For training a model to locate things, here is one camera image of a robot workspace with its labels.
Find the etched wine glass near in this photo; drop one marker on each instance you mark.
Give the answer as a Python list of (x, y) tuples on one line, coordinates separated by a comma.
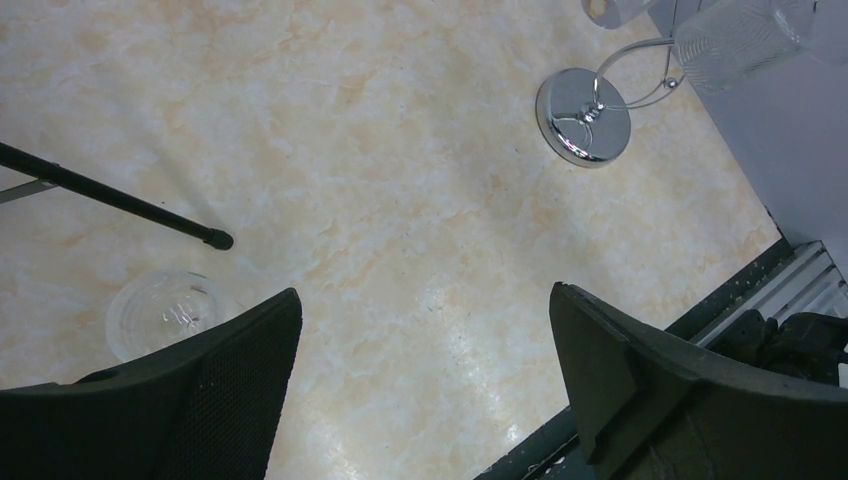
[(732, 41)]

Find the black perforated music stand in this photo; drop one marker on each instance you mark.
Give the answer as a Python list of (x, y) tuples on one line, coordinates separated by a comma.
[(48, 175)]

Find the etched wine glass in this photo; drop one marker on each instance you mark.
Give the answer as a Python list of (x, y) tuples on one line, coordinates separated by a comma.
[(613, 14), (732, 41)]

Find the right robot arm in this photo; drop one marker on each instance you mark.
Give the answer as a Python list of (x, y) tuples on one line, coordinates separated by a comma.
[(808, 346)]

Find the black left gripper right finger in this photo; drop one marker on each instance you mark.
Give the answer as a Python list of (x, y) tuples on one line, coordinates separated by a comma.
[(650, 405)]

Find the etched wine glass far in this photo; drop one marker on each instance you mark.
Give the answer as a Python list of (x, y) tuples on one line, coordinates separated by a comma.
[(613, 14)]

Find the clear smooth wine glass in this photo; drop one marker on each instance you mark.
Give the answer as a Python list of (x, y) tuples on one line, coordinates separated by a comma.
[(162, 308)]

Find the chrome wine glass rack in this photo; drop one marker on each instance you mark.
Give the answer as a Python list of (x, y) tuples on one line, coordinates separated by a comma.
[(584, 118)]

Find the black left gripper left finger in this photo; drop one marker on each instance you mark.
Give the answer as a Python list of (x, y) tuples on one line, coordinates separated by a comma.
[(207, 407)]

